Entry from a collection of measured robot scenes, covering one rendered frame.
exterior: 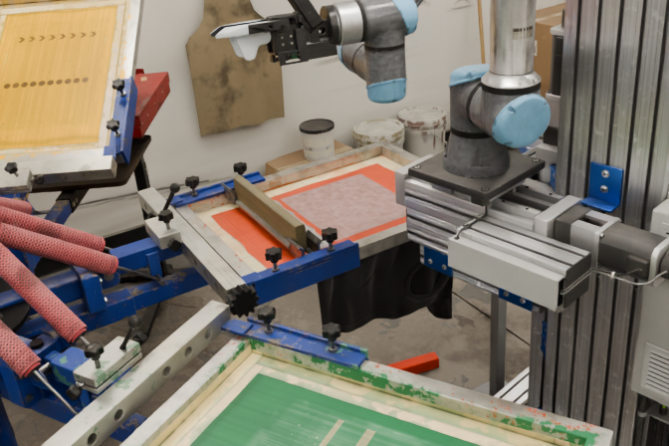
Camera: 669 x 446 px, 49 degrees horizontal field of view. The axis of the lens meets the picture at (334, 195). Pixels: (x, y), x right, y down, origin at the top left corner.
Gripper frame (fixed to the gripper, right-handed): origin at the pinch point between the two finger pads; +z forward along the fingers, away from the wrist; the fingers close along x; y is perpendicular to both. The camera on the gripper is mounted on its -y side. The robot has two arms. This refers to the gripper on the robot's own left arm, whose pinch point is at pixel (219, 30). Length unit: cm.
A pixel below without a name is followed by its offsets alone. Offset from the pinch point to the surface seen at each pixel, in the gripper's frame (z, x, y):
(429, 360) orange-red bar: -79, 113, 149
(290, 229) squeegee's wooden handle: -18, 51, 57
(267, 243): -13, 63, 64
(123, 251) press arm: 25, 59, 56
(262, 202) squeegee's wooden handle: -14, 67, 54
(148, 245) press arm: 18, 59, 56
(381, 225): -45, 58, 65
